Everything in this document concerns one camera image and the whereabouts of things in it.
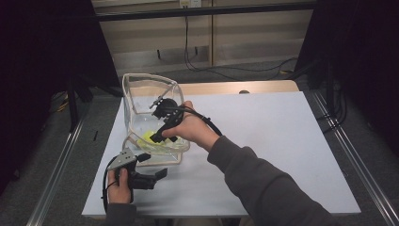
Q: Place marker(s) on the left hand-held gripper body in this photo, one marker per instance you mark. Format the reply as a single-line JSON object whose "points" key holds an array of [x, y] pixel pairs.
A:
{"points": [[124, 160]]}

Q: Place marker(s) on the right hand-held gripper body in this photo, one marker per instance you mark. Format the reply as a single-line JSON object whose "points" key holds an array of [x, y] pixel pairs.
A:
{"points": [[169, 109]]}

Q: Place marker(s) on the clear bag with beige trim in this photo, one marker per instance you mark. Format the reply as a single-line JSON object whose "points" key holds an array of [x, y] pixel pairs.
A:
{"points": [[147, 91]]}

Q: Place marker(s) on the person's right hand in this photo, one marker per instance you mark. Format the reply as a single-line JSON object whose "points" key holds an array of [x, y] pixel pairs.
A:
{"points": [[194, 130]]}

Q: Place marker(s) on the person's left hand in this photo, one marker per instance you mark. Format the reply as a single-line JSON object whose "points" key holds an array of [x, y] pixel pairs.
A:
{"points": [[119, 193]]}

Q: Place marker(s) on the small black floor object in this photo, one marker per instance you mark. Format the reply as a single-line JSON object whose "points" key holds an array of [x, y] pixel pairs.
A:
{"points": [[95, 135]]}

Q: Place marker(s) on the black stand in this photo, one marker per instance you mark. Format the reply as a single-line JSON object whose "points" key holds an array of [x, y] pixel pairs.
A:
{"points": [[72, 106], [330, 94]]}

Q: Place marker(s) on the small dark round knob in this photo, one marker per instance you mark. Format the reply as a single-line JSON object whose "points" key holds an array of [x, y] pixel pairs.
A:
{"points": [[244, 92]]}

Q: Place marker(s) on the black horizontal bar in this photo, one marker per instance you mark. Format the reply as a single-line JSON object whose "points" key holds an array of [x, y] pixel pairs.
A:
{"points": [[204, 12]]}

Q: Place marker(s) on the white power outlet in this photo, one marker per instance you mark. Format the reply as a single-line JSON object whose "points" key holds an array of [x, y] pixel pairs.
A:
{"points": [[189, 3]]}

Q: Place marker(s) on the black curtain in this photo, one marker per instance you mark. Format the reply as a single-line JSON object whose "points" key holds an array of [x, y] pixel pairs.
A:
{"points": [[370, 47], [37, 47]]}

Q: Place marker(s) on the black wall clip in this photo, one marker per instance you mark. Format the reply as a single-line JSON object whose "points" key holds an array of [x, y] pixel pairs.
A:
{"points": [[159, 55]]}

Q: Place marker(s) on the metal floor rail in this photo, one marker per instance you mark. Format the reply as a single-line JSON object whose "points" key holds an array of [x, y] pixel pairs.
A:
{"points": [[53, 185], [360, 163]]}

